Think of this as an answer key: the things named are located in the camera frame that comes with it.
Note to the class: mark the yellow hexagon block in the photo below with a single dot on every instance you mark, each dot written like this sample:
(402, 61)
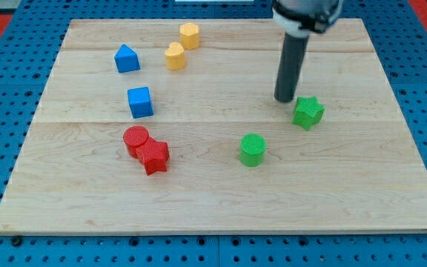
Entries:
(189, 36)

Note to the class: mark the red cylinder block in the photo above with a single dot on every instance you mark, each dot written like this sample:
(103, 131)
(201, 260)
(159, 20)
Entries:
(135, 137)

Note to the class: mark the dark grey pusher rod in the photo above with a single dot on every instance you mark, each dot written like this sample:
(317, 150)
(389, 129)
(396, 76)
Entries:
(290, 66)

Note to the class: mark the green cylinder block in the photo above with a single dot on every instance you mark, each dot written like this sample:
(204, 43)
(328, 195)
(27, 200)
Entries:
(252, 149)

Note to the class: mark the blue pentagon block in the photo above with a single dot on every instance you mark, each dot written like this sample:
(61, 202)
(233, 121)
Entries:
(126, 59)

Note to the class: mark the wooden board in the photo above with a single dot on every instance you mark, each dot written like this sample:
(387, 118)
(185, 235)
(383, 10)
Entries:
(356, 172)

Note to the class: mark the blue cube block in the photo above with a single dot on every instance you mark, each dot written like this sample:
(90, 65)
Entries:
(140, 103)

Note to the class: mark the yellow heart block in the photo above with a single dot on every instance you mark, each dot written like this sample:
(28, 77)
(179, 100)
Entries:
(175, 56)

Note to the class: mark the red star block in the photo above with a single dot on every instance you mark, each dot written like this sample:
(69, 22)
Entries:
(153, 155)

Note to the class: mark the green star block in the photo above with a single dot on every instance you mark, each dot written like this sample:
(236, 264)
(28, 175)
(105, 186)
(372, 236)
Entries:
(307, 112)

